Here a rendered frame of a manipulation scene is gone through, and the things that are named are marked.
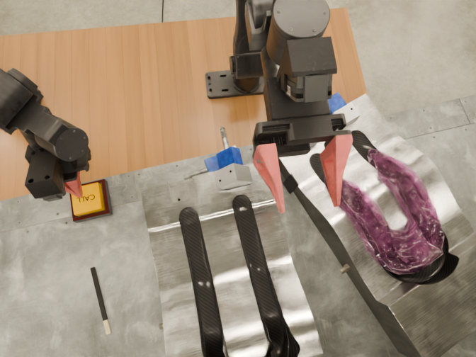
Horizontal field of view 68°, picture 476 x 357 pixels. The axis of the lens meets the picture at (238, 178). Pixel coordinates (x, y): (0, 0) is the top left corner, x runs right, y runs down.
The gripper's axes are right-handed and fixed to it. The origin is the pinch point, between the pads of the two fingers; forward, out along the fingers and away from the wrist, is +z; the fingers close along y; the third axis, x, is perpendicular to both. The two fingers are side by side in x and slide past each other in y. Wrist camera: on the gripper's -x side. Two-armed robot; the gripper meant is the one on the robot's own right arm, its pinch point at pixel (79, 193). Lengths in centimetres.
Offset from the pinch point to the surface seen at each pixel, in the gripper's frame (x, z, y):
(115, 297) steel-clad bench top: -16.2, 16.5, 2.2
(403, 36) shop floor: 105, 39, 146
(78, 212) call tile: -1.4, 4.1, -1.7
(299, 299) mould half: -29.6, 9.8, 37.4
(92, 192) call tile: 1.7, 2.3, 1.7
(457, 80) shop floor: 77, 53, 165
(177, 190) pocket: -3.7, 2.1, 19.6
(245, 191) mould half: -8.7, 1.5, 33.1
